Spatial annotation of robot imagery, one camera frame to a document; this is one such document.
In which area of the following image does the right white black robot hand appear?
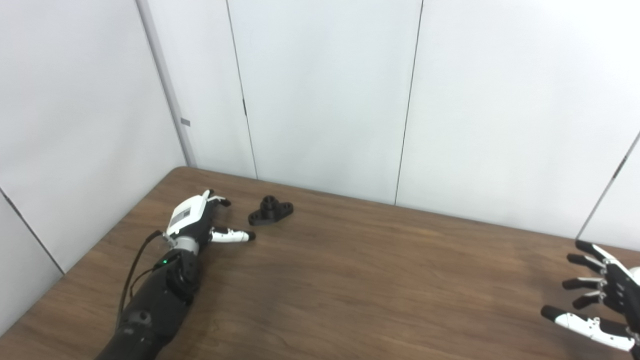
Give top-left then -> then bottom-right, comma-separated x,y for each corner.
540,240 -> 640,353

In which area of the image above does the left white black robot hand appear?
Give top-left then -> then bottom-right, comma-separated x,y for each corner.
165,189 -> 256,251

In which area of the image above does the black flanged holder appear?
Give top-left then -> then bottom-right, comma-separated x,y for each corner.
248,195 -> 295,227

